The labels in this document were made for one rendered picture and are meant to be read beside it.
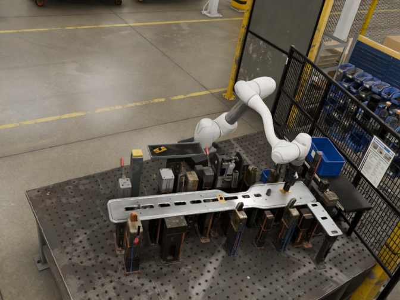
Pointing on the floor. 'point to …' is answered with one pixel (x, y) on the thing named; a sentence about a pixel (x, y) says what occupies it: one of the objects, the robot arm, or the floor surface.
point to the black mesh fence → (346, 153)
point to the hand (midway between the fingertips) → (287, 186)
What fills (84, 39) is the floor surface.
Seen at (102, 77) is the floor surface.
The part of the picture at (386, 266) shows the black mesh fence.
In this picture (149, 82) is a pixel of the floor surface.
